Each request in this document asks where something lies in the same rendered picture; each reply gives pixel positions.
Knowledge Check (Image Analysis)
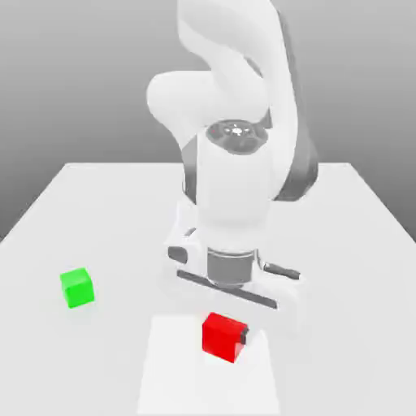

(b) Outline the small green cube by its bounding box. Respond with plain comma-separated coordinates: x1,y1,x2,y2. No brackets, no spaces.
59,266,96,310

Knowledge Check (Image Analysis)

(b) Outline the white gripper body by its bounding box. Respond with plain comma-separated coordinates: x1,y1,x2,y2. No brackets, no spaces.
161,264,306,336

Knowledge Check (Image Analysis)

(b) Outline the small red cube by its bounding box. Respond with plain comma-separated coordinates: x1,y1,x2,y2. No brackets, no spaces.
201,312,250,364

